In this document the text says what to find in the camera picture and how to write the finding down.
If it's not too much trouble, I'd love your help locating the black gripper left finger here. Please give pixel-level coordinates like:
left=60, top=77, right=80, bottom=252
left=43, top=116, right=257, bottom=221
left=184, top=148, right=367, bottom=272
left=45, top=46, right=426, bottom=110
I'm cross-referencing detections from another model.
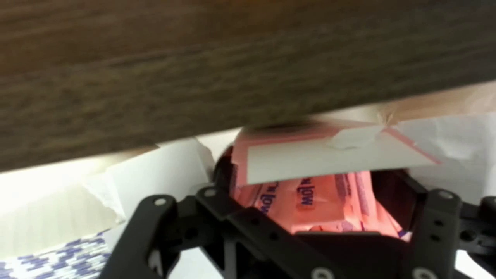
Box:
left=97, top=145, right=331, bottom=279

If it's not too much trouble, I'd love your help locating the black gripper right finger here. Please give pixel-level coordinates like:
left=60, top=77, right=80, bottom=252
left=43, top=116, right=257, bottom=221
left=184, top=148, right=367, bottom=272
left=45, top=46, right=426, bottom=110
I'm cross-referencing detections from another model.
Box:
left=370, top=170, right=496, bottom=279

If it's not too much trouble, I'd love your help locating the pink and white packet box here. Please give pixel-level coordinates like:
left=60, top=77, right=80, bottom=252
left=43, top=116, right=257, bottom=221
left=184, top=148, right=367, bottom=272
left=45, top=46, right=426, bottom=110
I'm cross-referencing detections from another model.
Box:
left=226, top=114, right=446, bottom=244

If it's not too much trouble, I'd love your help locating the plain white carton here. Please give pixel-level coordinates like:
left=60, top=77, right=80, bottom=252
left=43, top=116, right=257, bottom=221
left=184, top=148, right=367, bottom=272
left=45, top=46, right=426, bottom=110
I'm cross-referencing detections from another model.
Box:
left=393, top=82, right=496, bottom=206

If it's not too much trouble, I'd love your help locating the dark wood wall cabinet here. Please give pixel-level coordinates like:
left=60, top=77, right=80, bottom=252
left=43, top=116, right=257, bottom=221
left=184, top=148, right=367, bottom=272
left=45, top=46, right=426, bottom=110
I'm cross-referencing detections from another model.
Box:
left=0, top=0, right=496, bottom=172

